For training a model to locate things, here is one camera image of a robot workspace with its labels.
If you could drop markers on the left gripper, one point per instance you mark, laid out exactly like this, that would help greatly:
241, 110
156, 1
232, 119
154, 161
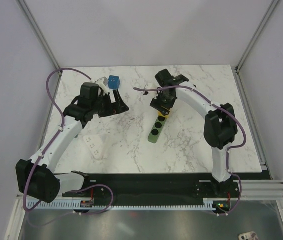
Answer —
113, 108

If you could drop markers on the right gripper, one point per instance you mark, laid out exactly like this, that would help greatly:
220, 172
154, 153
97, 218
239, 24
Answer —
157, 104

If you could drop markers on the yellow cube socket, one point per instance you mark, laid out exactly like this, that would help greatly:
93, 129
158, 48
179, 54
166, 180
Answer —
163, 115

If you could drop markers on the blue cube socket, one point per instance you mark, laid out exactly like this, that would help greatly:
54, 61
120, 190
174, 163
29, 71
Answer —
114, 82

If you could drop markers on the green power strip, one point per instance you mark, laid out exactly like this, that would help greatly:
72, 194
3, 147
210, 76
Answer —
157, 128

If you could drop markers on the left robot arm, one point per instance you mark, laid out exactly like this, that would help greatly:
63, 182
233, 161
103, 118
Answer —
36, 177

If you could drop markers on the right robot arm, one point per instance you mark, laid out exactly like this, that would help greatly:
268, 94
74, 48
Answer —
220, 128

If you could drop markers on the white power strip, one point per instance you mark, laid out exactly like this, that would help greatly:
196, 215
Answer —
97, 145

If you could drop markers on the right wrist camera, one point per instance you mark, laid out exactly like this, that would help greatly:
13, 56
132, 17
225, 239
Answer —
150, 86

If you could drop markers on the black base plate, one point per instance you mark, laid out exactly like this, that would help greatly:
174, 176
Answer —
155, 189

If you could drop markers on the white cable duct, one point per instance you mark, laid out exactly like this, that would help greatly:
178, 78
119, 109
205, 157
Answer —
85, 204

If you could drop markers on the left aluminium frame post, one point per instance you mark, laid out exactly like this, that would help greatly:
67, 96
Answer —
38, 32

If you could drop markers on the aluminium frame post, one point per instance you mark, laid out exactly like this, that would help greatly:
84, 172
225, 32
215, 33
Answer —
257, 34
38, 32

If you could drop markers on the right aluminium frame post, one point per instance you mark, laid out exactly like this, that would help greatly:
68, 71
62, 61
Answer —
257, 34

